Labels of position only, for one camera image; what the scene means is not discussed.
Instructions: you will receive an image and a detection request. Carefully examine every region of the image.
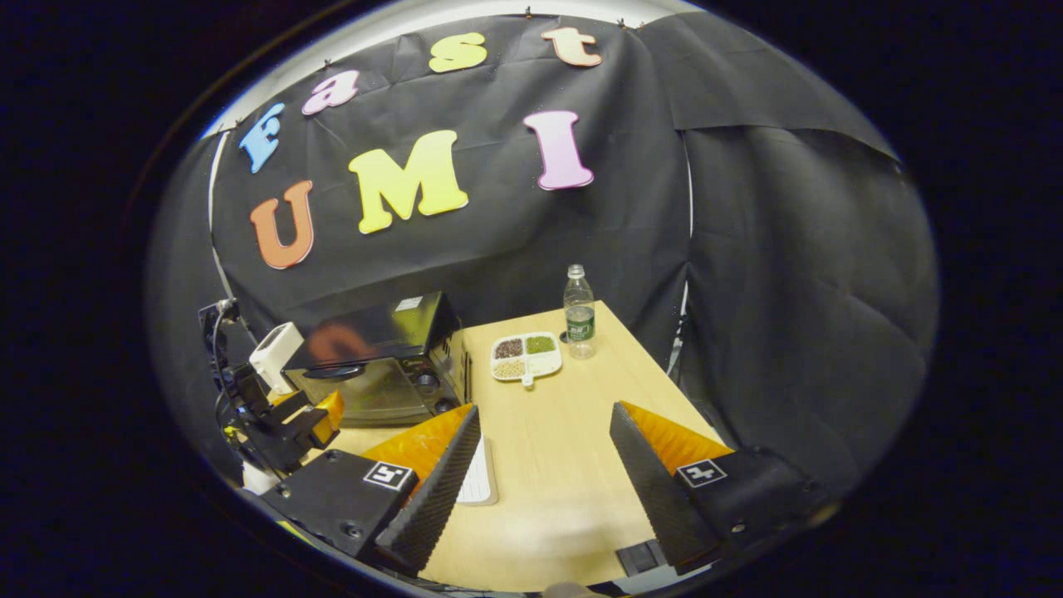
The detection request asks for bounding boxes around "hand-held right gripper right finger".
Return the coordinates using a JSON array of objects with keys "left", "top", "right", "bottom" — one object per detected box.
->
[{"left": 609, "top": 401, "right": 831, "bottom": 574}]

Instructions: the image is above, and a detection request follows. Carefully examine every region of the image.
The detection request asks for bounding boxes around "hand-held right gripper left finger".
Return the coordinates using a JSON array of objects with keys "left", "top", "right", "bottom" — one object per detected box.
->
[{"left": 262, "top": 404, "right": 483, "bottom": 574}]

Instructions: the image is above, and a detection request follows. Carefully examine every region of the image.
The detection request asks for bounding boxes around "black electric oven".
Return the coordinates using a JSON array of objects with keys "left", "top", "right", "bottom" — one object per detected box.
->
[{"left": 281, "top": 291, "right": 473, "bottom": 429}]

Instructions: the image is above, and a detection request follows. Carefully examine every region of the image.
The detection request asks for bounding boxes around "white toaster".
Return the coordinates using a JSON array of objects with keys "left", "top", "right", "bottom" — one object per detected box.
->
[{"left": 249, "top": 322, "right": 306, "bottom": 395}]

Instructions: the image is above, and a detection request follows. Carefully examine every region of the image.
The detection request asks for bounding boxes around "white rectangular tray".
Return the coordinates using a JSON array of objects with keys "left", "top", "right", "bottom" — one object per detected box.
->
[{"left": 455, "top": 436, "right": 499, "bottom": 507}]

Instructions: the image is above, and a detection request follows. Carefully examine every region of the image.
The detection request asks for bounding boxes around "small black block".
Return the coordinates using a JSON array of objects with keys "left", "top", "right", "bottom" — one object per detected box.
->
[{"left": 616, "top": 538, "right": 669, "bottom": 576}]

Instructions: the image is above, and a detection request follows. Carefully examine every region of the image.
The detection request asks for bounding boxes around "white divided dish with beans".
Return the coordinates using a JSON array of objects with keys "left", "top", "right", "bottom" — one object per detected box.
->
[{"left": 490, "top": 332, "right": 564, "bottom": 389}]

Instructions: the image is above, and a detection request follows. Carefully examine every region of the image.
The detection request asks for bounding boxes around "clear plastic water bottle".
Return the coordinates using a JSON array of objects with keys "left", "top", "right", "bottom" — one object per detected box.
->
[{"left": 563, "top": 264, "right": 597, "bottom": 360}]

